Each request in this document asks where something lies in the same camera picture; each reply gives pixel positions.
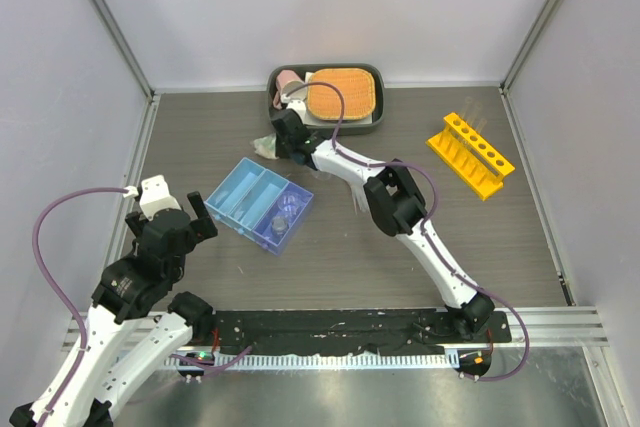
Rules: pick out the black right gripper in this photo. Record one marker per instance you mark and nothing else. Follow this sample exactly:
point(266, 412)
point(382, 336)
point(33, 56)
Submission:
point(281, 153)

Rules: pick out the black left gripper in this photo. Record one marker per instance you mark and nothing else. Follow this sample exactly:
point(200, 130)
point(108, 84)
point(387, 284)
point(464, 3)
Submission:
point(203, 227)

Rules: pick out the plastic glove packet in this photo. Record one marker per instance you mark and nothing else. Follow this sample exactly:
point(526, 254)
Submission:
point(265, 147)

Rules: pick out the clear glass beaker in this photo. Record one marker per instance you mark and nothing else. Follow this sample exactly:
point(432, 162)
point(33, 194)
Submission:
point(290, 204)

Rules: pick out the blue three-compartment organizer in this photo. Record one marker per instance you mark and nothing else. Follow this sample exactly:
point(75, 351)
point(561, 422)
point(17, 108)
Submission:
point(246, 201)

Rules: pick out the clear glass stoppered bottle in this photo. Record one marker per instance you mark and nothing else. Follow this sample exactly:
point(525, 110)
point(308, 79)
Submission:
point(279, 228)

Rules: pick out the bundle of plastic pipettes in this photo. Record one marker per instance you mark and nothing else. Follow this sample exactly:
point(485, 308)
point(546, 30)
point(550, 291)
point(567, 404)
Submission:
point(359, 198)

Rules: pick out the clear glass test tube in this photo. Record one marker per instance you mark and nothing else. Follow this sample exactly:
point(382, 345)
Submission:
point(481, 126)
point(469, 112)
point(479, 114)

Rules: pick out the yellow test tube rack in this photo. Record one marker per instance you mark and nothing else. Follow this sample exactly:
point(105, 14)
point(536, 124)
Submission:
point(470, 156)

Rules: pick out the clear plastic funnel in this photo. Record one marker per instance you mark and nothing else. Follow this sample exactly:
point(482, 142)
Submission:
point(319, 175)

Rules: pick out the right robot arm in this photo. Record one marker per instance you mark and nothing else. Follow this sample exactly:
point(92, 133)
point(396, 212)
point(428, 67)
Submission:
point(398, 209)

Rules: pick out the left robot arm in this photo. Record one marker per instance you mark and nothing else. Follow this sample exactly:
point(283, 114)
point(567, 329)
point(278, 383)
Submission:
point(92, 385)

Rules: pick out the orange woven basket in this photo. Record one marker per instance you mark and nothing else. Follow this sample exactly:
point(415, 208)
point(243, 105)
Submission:
point(350, 94)

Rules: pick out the pink ceramic mug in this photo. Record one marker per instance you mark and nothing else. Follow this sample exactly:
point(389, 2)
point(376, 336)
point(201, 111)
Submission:
point(289, 87)

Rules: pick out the dark green plastic tray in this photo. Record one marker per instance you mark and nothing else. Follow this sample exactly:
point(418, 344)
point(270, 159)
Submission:
point(348, 95)

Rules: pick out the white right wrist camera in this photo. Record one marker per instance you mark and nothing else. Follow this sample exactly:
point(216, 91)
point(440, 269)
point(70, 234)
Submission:
point(294, 104)

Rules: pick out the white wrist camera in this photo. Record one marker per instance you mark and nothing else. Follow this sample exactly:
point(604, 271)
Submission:
point(294, 104)
point(153, 196)

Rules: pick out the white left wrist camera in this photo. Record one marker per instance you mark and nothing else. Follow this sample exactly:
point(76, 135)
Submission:
point(153, 196)

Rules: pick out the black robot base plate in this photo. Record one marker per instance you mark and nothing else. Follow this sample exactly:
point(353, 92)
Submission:
point(385, 332)

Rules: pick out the white slotted cable duct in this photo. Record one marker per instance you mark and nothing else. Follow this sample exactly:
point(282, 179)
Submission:
point(364, 361)

